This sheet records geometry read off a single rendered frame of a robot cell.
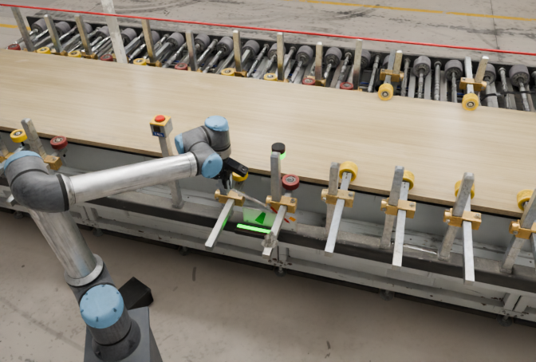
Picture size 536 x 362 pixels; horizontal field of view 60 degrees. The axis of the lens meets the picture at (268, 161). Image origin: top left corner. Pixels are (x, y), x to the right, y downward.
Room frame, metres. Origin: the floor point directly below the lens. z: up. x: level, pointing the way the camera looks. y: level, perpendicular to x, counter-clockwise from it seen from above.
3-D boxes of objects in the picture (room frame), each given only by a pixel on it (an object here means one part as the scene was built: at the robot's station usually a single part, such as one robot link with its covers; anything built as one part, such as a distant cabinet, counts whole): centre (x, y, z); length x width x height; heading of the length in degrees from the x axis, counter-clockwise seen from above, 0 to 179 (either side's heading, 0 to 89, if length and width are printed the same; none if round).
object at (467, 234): (1.21, -0.76, 0.95); 0.50 x 0.04 x 0.04; 162
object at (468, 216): (1.27, -0.77, 0.95); 0.14 x 0.06 x 0.05; 72
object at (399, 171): (1.36, -0.51, 0.92); 0.04 x 0.04 x 0.48; 72
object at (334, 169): (1.43, -0.27, 0.89); 0.04 x 0.04 x 0.48; 72
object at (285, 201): (1.50, -0.05, 0.85); 0.14 x 0.06 x 0.05; 72
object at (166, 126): (1.66, 0.45, 1.18); 0.07 x 0.07 x 0.08; 72
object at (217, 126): (1.49, 0.20, 1.26); 0.10 x 0.09 x 0.12; 122
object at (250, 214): (1.49, 0.00, 0.75); 0.26 x 0.01 x 0.10; 72
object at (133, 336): (1.01, 0.64, 0.65); 0.19 x 0.19 x 0.10
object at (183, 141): (1.42, 0.28, 1.27); 0.12 x 0.12 x 0.09; 32
